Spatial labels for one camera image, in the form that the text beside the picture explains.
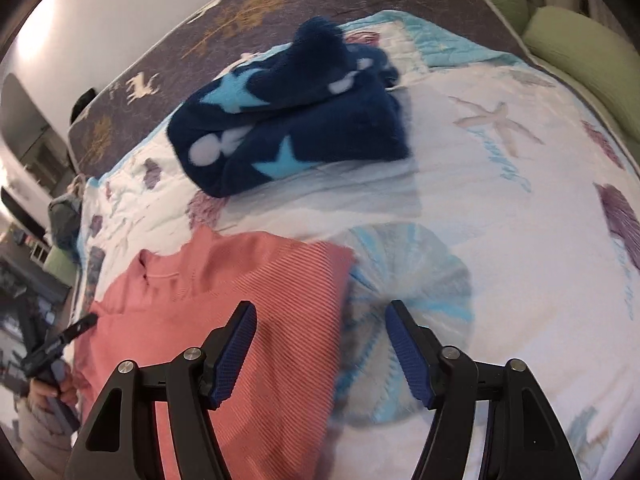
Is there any pink knit sweater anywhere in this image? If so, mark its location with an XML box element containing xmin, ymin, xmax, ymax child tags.
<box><xmin>74</xmin><ymin>226</ymin><xmax>354</xmax><ymax>479</ymax></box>

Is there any person's left hand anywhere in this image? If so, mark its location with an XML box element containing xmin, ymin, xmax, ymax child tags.
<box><xmin>27</xmin><ymin>370</ymin><xmax>78</xmax><ymax>413</ymax></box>

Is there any grey bag beside bed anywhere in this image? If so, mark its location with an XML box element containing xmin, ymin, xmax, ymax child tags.
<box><xmin>48</xmin><ymin>174</ymin><xmax>87</xmax><ymax>263</ymax></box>

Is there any white seashell print quilt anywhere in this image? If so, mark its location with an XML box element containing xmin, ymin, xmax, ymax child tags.
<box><xmin>76</xmin><ymin>11</ymin><xmax>639</xmax><ymax>479</ymax></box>

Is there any green pillow near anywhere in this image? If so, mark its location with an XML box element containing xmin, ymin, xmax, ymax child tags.
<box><xmin>522</xmin><ymin>6</ymin><xmax>639</xmax><ymax>150</ymax></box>

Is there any navy star fleece garment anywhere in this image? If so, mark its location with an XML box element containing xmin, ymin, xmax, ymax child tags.
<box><xmin>167</xmin><ymin>18</ymin><xmax>410</xmax><ymax>198</ymax></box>

